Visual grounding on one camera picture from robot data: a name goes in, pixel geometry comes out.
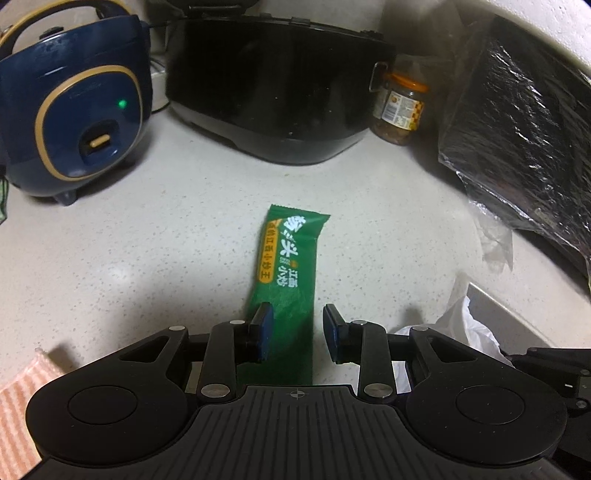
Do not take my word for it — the green packet long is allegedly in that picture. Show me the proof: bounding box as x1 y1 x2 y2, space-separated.
238 205 329 386

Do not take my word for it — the navy blue mini rice cooker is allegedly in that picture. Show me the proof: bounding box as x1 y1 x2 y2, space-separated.
1 1 152 206

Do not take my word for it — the pink striped dish cloth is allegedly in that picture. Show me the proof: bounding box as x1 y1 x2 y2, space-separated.
0 349 64 479

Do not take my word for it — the white tissue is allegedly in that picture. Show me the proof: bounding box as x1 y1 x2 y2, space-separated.
392 294 514 393

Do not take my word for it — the green white striped cloth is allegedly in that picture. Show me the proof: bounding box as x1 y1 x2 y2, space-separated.
0 176 9 225

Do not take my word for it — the black rice cooker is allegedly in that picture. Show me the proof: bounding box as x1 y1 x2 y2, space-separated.
166 1 396 165

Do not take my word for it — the sauce jar orange lid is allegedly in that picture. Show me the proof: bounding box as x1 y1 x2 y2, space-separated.
370 72 430 145

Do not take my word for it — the white foam box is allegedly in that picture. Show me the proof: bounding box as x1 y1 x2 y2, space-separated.
463 0 590 75

